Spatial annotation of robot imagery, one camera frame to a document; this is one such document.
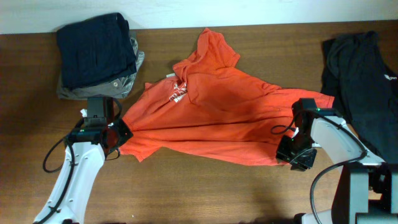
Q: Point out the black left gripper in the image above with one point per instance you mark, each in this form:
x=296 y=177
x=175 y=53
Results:
x=125 y=132

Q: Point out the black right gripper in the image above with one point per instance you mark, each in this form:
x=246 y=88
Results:
x=299 y=164

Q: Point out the orange t-shirt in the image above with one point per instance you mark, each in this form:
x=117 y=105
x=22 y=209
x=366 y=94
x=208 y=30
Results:
x=209 y=108

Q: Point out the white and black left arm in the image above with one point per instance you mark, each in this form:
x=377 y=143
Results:
x=87 y=146

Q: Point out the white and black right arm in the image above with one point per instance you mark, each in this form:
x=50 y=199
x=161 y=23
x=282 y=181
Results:
x=367 y=188

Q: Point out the folded grey garment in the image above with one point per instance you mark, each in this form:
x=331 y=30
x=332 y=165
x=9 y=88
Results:
x=117 y=88

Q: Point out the folded navy blue garment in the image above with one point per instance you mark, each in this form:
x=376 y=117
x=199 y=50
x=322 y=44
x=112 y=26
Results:
x=95 y=51

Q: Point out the black t-shirt with white logo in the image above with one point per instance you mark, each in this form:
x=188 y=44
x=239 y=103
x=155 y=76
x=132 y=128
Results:
x=365 y=90

